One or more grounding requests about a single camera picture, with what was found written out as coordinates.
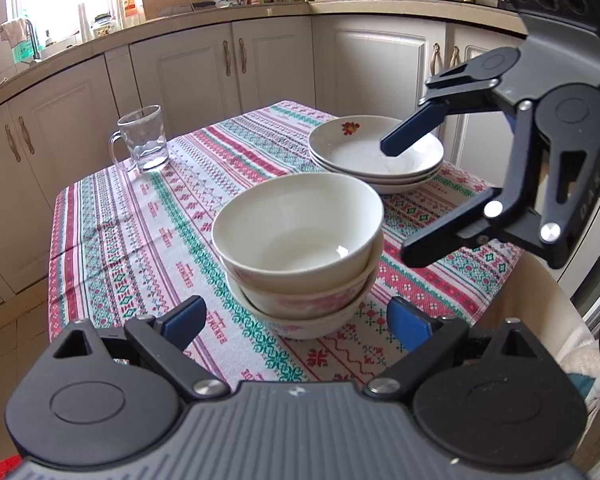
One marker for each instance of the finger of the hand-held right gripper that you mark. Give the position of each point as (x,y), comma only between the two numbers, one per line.
(410,130)
(510,220)

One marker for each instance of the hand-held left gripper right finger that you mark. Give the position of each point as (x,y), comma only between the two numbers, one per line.
(407,325)

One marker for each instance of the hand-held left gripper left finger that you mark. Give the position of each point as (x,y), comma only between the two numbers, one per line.
(185,322)

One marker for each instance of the white ceramic bowl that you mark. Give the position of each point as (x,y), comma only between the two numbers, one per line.
(300,305)
(290,240)
(305,330)

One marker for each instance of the striped patterned tablecloth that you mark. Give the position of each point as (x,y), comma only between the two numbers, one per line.
(130,240)

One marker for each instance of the white fleece garment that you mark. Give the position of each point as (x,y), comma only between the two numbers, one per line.
(580,375)

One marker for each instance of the clear glass mug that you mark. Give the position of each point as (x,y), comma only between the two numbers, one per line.
(145,145)

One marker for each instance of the red cloth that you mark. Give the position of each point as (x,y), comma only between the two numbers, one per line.
(0,467)

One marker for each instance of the glass storage jar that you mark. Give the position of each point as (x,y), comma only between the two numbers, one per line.
(104,27)

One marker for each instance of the orange label plastic jug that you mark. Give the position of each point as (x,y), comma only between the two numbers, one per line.
(126,7)

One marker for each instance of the small clear bottle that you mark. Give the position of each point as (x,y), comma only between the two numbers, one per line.
(48,39)

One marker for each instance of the green plastic container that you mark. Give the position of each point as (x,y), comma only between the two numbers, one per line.
(22,52)

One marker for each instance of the clear plastic cup stack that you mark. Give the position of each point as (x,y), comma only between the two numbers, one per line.
(85,22)

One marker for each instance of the metal kitchen faucet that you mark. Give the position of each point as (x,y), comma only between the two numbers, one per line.
(32,40)

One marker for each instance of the white dish cloth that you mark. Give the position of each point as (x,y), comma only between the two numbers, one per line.
(14,32)

